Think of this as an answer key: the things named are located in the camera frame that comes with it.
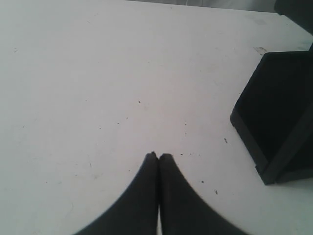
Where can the black metal shelf rack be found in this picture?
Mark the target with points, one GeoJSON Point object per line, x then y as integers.
{"type": "Point", "coordinates": [274, 116]}

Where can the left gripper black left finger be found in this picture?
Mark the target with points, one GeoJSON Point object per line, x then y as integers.
{"type": "Point", "coordinates": [135, 212]}

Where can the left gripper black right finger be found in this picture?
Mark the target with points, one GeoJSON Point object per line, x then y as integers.
{"type": "Point", "coordinates": [182, 211]}

